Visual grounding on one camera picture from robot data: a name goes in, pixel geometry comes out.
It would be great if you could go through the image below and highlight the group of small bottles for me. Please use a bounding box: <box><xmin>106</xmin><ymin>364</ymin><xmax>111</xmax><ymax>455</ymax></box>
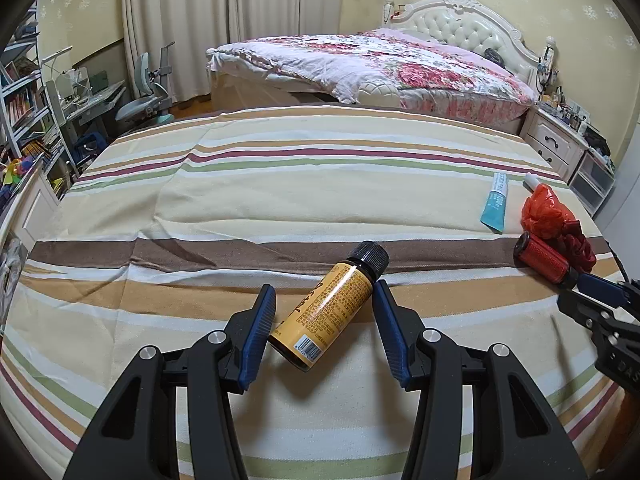
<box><xmin>537</xmin><ymin>75</ymin><xmax>611</xmax><ymax>153</ymax></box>

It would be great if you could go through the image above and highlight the brown bottle with yellow label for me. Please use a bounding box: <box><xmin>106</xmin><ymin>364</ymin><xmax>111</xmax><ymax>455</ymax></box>
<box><xmin>267</xmin><ymin>241</ymin><xmax>391</xmax><ymax>373</ymax></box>

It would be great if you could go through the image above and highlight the beige pleated curtain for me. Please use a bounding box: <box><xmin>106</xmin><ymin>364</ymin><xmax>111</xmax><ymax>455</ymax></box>
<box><xmin>122</xmin><ymin>0</ymin><xmax>346</xmax><ymax>108</ymax></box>

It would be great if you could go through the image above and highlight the white bookshelf with books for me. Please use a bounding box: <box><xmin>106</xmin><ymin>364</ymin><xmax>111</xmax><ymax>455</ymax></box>
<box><xmin>0</xmin><ymin>2</ymin><xmax>76</xmax><ymax>196</ymax></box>

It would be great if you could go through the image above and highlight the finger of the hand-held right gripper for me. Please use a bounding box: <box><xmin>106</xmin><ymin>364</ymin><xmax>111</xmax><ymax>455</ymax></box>
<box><xmin>556</xmin><ymin>290</ymin><xmax>621</xmax><ymax>333</ymax></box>
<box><xmin>575</xmin><ymin>271</ymin><xmax>636</xmax><ymax>307</ymax></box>

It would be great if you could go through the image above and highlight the colourful toy pile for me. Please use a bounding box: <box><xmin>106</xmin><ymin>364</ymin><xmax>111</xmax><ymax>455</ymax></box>
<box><xmin>0</xmin><ymin>156</ymin><xmax>43</xmax><ymax>198</ymax></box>

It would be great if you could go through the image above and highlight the dark red plastic bag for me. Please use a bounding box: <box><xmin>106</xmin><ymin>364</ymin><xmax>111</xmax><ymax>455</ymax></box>
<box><xmin>559</xmin><ymin>219</ymin><xmax>597</xmax><ymax>274</ymax></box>

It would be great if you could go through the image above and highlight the white panelled cabinet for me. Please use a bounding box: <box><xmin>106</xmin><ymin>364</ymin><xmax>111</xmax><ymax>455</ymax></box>
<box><xmin>0</xmin><ymin>165</ymin><xmax>63</xmax><ymax>273</ymax></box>

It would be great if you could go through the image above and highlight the bright red plastic bag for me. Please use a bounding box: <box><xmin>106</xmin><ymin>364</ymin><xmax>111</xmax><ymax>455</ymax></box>
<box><xmin>521</xmin><ymin>183</ymin><xmax>569</xmax><ymax>240</ymax></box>

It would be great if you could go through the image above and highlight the red ribbed cylinder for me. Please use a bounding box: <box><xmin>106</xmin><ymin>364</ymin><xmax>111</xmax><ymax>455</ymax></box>
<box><xmin>514</xmin><ymin>231</ymin><xmax>582</xmax><ymax>287</ymax></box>

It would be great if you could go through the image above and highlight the white sliding wardrobe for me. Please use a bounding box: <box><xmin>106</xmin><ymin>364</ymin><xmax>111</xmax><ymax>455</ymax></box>
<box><xmin>597</xmin><ymin>120</ymin><xmax>640</xmax><ymax>243</ymax></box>

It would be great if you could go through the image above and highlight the black cable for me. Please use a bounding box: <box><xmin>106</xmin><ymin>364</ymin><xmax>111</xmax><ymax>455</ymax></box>
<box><xmin>602</xmin><ymin>239</ymin><xmax>632</xmax><ymax>282</ymax></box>

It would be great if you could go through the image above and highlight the white tube with teal end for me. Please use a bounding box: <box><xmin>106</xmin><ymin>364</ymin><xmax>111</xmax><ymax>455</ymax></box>
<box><xmin>479</xmin><ymin>171</ymin><xmax>512</xmax><ymax>234</ymax></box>

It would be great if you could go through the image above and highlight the light blue desk chair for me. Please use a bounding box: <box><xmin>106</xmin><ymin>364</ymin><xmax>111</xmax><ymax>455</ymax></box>
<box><xmin>115</xmin><ymin>45</ymin><xmax>177</xmax><ymax>124</ymax></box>

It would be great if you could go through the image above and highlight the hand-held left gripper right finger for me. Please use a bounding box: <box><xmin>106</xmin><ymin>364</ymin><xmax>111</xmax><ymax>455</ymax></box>
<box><xmin>371</xmin><ymin>279</ymin><xmax>588</xmax><ymax>480</ymax></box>

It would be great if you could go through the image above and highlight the white nightstand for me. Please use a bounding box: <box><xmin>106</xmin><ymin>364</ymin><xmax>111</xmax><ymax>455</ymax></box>
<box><xmin>520</xmin><ymin>105</ymin><xmax>589</xmax><ymax>184</ymax></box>

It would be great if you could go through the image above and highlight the grey study desk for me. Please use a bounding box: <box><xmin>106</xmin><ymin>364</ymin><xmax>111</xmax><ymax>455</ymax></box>
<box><xmin>47</xmin><ymin>67</ymin><xmax>129</xmax><ymax>161</ymax></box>

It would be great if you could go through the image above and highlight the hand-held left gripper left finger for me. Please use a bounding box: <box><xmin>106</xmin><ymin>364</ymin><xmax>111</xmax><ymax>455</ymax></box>
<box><xmin>62</xmin><ymin>284</ymin><xmax>277</xmax><ymax>480</ymax></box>

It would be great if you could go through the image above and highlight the clear plastic drawer unit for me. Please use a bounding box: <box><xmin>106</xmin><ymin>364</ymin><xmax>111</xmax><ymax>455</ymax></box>
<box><xmin>569</xmin><ymin>150</ymin><xmax>617</xmax><ymax>219</ymax></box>

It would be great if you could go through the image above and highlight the floral quilt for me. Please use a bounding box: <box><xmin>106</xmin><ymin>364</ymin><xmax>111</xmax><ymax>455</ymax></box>
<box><xmin>206</xmin><ymin>30</ymin><xmax>536</xmax><ymax>126</ymax></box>

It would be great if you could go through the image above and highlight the white bed frame tufted headboard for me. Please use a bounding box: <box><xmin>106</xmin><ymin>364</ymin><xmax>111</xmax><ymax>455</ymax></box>
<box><xmin>207</xmin><ymin>0</ymin><xmax>557</xmax><ymax>133</ymax></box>

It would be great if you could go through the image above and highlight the blue storage basket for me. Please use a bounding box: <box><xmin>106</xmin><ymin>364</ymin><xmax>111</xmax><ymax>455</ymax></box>
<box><xmin>74</xmin><ymin>131</ymin><xmax>109</xmax><ymax>162</ymax></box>

